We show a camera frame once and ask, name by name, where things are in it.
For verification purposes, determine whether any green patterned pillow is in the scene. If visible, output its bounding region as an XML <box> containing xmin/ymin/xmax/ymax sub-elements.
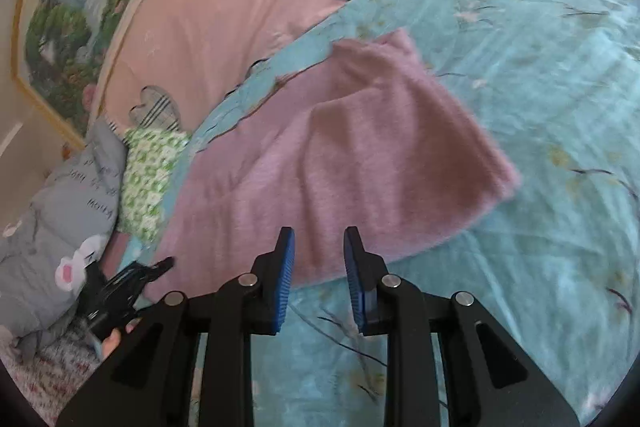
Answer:
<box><xmin>120</xmin><ymin>127</ymin><xmax>193</xmax><ymax>245</ymax></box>

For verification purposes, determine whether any grey printed quilt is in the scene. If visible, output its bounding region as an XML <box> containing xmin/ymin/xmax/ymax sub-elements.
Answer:
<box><xmin>0</xmin><ymin>117</ymin><xmax>128</xmax><ymax>353</ymax></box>

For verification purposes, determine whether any person's left hand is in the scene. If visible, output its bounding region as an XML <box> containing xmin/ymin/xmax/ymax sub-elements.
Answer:
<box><xmin>101</xmin><ymin>318</ymin><xmax>143</xmax><ymax>362</ymax></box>

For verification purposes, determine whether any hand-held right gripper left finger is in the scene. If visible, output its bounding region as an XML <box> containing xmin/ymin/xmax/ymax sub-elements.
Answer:
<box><xmin>55</xmin><ymin>227</ymin><xmax>297</xmax><ymax>427</ymax></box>

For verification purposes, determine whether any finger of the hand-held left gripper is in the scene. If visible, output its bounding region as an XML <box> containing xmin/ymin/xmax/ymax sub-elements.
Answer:
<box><xmin>117</xmin><ymin>256</ymin><xmax>176</xmax><ymax>295</ymax></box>

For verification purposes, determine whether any pink knitted sweater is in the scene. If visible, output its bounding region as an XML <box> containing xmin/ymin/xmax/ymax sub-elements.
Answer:
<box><xmin>145</xmin><ymin>29</ymin><xmax>523</xmax><ymax>303</ymax></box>

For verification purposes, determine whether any white floral bed sheet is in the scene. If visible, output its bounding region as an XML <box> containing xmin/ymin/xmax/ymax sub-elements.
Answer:
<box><xmin>0</xmin><ymin>317</ymin><xmax>106</xmax><ymax>427</ymax></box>

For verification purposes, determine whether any pink quilt with plaid hearts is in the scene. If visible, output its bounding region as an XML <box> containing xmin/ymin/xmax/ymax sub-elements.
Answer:
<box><xmin>87</xmin><ymin>0</ymin><xmax>551</xmax><ymax>142</ymax></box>

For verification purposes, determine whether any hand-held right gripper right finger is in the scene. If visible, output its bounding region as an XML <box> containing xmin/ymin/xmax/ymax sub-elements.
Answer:
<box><xmin>343</xmin><ymin>227</ymin><xmax>581</xmax><ymax>427</ymax></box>

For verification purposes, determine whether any framed landscape painting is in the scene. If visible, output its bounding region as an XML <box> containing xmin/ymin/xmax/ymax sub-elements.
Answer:
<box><xmin>12</xmin><ymin>0</ymin><xmax>221</xmax><ymax>148</ymax></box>

